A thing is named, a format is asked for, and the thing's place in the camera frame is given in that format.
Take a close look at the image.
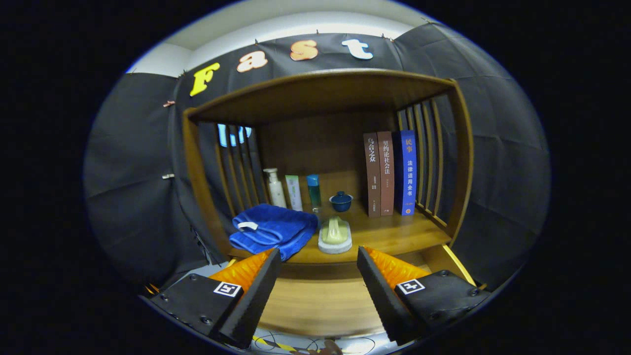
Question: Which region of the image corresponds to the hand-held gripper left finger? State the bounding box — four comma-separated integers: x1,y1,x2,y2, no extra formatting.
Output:
148,248,282,348

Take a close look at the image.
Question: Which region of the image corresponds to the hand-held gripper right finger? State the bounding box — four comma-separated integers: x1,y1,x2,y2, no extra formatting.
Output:
357,246,491,346

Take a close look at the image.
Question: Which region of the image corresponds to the wooden drawer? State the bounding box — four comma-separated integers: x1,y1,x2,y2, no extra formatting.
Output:
224,244,486,340

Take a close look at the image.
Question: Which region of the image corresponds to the green scrubbing brush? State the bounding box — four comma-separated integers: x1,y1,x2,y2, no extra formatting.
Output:
317,215,353,254

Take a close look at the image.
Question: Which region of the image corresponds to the wooden countertop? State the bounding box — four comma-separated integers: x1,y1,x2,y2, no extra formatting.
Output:
229,197,452,264

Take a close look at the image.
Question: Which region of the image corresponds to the wooden cabinet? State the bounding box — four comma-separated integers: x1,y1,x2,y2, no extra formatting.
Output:
182,69,475,265

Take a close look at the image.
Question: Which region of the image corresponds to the blue folded towel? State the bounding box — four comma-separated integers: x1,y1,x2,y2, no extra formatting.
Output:
229,204,319,262

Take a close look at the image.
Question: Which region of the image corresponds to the blue lidded teacup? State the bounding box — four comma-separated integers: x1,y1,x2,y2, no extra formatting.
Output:
329,191,353,213

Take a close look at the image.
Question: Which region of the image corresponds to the white pump bottle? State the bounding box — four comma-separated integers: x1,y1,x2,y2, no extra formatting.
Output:
263,168,287,208

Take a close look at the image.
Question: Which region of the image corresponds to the white green tube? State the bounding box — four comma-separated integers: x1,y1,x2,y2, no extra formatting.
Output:
285,175,303,212

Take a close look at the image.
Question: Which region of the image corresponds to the teal bottle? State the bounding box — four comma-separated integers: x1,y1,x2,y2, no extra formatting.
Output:
307,174,322,213

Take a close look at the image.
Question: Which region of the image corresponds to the dark brown book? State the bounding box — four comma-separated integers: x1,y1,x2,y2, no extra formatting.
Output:
363,132,382,218

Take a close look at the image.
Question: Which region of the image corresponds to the reddish brown book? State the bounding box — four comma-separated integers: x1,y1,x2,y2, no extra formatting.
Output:
377,131,395,216

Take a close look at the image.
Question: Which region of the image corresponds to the blue book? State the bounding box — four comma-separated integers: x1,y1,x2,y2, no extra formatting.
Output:
393,130,418,216

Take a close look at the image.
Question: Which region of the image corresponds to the black backdrop cloth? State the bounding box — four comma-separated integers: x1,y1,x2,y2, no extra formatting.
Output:
83,22,551,291

